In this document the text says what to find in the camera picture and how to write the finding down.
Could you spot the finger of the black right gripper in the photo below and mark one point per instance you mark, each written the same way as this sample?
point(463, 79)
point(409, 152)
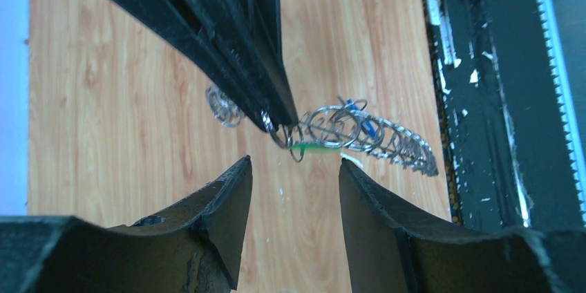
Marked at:
point(175, 22)
point(246, 34)

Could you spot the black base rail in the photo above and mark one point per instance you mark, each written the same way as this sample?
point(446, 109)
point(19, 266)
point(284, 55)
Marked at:
point(507, 164)

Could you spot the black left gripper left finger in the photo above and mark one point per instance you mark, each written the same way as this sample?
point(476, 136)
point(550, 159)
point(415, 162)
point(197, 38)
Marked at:
point(193, 245)

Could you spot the blue key tag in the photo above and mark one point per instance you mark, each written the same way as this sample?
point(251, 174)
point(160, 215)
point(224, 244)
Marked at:
point(366, 127)

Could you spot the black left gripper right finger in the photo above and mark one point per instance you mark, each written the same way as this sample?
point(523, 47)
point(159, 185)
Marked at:
point(394, 246)

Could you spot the green key tag with key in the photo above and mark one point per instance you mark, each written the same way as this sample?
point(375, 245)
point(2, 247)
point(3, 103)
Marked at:
point(313, 147)

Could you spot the white slotted cable duct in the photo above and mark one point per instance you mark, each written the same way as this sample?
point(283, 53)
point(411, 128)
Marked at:
point(565, 101)

